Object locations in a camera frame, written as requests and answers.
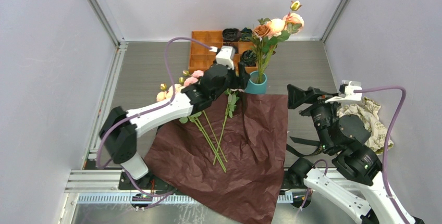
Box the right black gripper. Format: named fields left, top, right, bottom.
left=285, top=83, right=343, bottom=150

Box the black printed ribbon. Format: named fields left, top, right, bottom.
left=286, top=136, right=323, bottom=157

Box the peach rose stem with bud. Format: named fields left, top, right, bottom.
left=267, top=1, right=304, bottom=66

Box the dark red wrapping paper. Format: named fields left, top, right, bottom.
left=144, top=93, right=288, bottom=223

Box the orange rose stem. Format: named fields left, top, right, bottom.
left=252, top=18, right=272, bottom=84

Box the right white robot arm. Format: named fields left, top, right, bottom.
left=285, top=81, right=422, bottom=223

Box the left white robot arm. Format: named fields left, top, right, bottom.
left=99, top=62, right=250, bottom=189

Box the teal vase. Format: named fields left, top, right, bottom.
left=245, top=71, right=267, bottom=94

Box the two pink roses stem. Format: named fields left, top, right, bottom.
left=216, top=89, right=243, bottom=165

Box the dark green rolled sock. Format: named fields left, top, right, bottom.
left=240, top=49, right=257, bottom=67

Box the cream peach roses stem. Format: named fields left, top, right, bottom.
left=156, top=70, right=228, bottom=173

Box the black rolled sock top left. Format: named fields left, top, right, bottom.
left=222, top=28, right=241, bottom=42

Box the dark teal rolled sock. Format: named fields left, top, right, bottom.
left=240, top=27, right=253, bottom=42

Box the crumpled printed cloth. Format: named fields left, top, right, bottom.
left=336, top=97, right=388, bottom=155

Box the small electronics board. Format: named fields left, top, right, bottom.
left=131, top=193, right=152, bottom=203

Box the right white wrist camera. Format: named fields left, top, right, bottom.
left=325, top=80, right=362, bottom=103

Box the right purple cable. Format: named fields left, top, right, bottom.
left=353, top=85, right=412, bottom=224

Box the purple cable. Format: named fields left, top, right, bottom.
left=353, top=85, right=412, bottom=224
left=95, top=36, right=218, bottom=209

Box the perforated metal rail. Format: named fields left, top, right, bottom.
left=77, top=193, right=294, bottom=205

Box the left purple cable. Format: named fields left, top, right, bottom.
left=95, top=36, right=218, bottom=209

